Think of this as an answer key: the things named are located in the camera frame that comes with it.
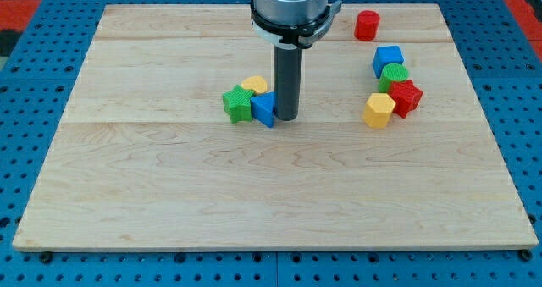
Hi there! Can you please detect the red cylinder block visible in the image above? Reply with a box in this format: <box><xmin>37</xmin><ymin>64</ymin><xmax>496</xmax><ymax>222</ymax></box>
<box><xmin>354</xmin><ymin>10</ymin><xmax>380</xmax><ymax>41</ymax></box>

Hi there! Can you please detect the blue cube block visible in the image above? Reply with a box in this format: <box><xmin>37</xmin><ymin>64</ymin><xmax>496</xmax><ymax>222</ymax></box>
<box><xmin>372</xmin><ymin>45</ymin><xmax>404</xmax><ymax>79</ymax></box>

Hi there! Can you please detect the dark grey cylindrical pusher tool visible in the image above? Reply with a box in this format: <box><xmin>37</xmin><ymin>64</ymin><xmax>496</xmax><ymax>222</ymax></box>
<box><xmin>274</xmin><ymin>47</ymin><xmax>302</xmax><ymax>121</ymax></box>

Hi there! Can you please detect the blue triangle block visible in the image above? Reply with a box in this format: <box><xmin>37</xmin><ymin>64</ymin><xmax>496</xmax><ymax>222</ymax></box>
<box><xmin>250</xmin><ymin>91</ymin><xmax>275</xmax><ymax>128</ymax></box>

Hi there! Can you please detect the green cylinder block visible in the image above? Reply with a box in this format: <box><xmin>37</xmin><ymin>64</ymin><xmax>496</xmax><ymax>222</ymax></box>
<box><xmin>378</xmin><ymin>63</ymin><xmax>409</xmax><ymax>93</ymax></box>

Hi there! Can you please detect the green star block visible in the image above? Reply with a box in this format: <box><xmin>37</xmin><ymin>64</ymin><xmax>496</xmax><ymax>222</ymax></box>
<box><xmin>222</xmin><ymin>85</ymin><xmax>254</xmax><ymax>124</ymax></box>

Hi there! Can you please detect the light wooden board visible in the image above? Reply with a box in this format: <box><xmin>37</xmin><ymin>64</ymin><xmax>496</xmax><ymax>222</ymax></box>
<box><xmin>13</xmin><ymin>4</ymin><xmax>539</xmax><ymax>252</ymax></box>

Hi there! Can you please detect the red star block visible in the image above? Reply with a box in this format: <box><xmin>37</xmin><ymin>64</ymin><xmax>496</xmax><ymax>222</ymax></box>
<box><xmin>388</xmin><ymin>80</ymin><xmax>423</xmax><ymax>119</ymax></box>

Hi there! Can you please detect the yellow hexagon block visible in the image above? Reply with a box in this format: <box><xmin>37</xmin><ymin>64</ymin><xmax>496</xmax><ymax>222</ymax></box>
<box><xmin>362</xmin><ymin>93</ymin><xmax>396</xmax><ymax>128</ymax></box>

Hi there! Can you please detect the yellow heart block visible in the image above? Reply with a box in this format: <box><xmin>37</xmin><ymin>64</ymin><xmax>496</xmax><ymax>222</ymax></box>
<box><xmin>241</xmin><ymin>75</ymin><xmax>268</xmax><ymax>95</ymax></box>

